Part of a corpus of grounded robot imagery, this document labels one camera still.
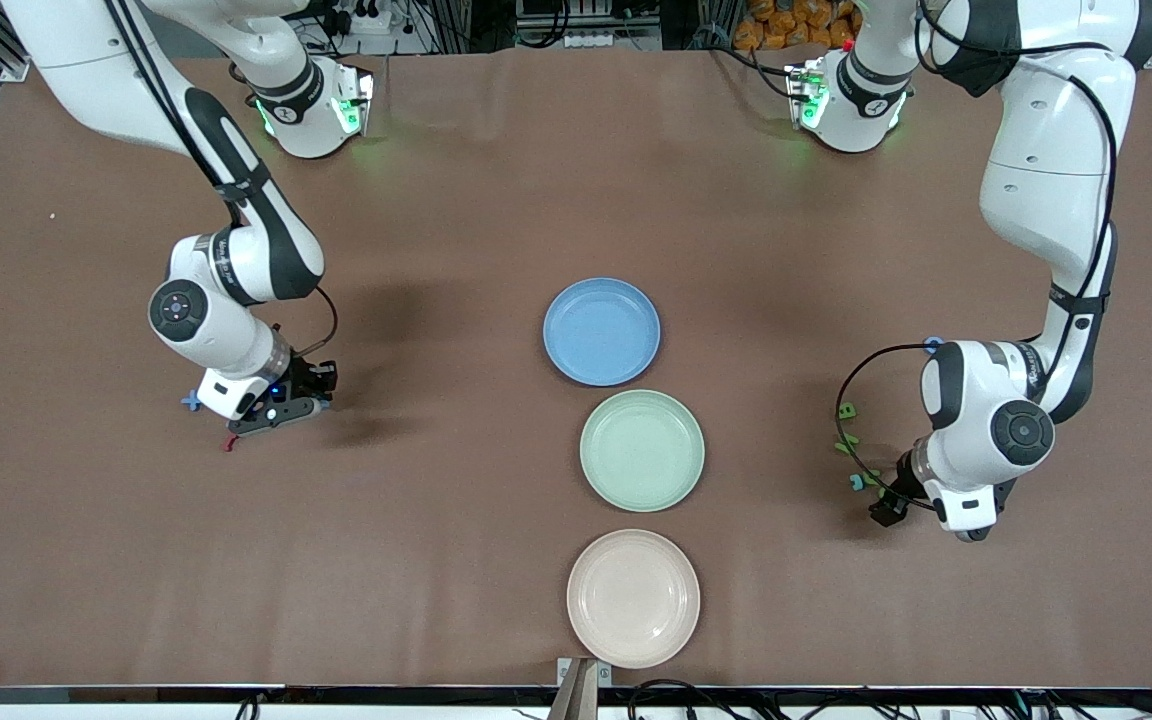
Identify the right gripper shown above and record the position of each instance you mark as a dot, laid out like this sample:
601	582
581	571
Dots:
308	377

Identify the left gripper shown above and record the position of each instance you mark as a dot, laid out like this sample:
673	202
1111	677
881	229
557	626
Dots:
902	484

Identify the green zigzag letter N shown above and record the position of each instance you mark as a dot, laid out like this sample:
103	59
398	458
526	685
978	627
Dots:
844	447

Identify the blue plus sign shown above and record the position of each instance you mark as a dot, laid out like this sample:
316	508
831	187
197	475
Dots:
188	402

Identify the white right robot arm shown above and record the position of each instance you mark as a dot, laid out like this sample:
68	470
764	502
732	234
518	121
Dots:
236	265

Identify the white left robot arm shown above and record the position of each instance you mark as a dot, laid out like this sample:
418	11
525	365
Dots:
1046	150

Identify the brown paper table cover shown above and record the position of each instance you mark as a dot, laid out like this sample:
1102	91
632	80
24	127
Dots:
436	560

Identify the green round plate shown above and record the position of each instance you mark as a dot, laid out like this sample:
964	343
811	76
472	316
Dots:
642	450

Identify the beige round plate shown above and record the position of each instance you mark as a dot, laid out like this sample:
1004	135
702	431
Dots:
633	598

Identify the blue round plate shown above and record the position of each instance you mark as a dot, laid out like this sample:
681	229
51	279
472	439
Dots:
602	332

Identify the white power strip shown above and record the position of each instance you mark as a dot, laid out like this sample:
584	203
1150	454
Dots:
591	40

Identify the orange objects pile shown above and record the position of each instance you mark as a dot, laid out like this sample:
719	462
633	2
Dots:
786	25

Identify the metal table edge bracket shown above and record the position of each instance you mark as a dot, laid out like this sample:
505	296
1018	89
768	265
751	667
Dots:
576	690

